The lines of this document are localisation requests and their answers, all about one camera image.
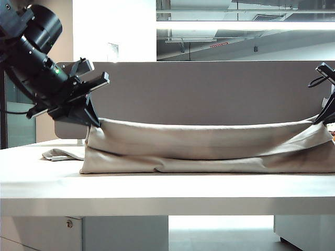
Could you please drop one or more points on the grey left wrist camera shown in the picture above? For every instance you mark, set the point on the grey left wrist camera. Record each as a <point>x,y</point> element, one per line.
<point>83,66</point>

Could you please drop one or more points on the beige T-shirt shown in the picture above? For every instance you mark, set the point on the beige T-shirt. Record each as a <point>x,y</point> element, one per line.
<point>199,146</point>

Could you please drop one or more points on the ceiling air vent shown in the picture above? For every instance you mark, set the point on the ceiling air vent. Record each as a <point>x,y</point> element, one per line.
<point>267,17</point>

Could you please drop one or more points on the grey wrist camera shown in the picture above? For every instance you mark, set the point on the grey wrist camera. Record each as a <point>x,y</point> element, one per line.
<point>83,66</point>
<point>325,70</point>

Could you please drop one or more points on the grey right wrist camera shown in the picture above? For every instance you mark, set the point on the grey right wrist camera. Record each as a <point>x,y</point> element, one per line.
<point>325,70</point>

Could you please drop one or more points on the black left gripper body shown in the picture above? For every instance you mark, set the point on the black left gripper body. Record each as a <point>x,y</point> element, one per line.
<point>76,91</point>

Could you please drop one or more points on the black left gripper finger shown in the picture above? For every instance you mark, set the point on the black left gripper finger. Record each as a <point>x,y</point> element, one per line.
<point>91,109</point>
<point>73,115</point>

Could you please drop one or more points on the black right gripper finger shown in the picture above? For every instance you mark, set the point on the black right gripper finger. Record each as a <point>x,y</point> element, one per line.
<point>327,112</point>

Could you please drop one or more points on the grey desk divider panel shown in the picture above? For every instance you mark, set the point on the grey desk divider panel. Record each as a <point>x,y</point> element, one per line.
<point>209,91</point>

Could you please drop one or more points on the white side cabinet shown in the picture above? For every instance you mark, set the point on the white side cabinet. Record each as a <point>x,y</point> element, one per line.
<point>306,230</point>

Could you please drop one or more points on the round silver drawer lock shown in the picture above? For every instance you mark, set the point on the round silver drawer lock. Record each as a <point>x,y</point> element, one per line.
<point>68,223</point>

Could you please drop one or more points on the silver wall plate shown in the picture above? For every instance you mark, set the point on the silver wall plate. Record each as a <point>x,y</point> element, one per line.
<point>113,52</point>

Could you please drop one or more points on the red ceiling sign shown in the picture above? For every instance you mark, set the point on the red ceiling sign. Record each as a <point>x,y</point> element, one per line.
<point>218,45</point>

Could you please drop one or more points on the white drawer cabinet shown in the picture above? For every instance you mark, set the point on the white drawer cabinet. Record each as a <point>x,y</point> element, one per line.
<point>39,235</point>

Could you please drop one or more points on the long ceiling light strip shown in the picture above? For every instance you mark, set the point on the long ceiling light strip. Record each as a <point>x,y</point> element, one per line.
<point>235,25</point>

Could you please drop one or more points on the white divider support bracket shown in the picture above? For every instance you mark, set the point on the white divider support bracket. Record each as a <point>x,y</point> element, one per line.
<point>81,142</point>

